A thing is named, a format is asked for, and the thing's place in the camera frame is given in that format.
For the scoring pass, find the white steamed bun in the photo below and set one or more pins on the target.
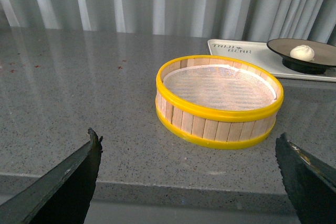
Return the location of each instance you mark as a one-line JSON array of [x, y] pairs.
[[302, 52]]

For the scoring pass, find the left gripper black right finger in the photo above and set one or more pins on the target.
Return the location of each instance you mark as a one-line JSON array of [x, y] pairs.
[[308, 181]]

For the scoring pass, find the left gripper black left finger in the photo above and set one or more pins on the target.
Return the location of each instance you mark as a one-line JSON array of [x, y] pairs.
[[62, 195]]

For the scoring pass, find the white rectangular bear tray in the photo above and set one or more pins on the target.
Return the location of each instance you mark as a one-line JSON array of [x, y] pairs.
[[257, 53]]

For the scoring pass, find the yellow rimmed wooden steamer basket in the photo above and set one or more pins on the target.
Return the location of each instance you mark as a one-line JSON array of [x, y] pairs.
[[213, 128]]

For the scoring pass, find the beige plate with black rim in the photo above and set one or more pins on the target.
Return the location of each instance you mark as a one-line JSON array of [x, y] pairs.
[[324, 55]]

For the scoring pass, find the grey pleated curtain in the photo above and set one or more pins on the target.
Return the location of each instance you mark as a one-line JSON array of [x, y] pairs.
[[254, 20]]

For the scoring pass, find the white mesh steamer liner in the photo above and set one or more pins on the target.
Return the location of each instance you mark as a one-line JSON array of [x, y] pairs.
[[221, 87]]

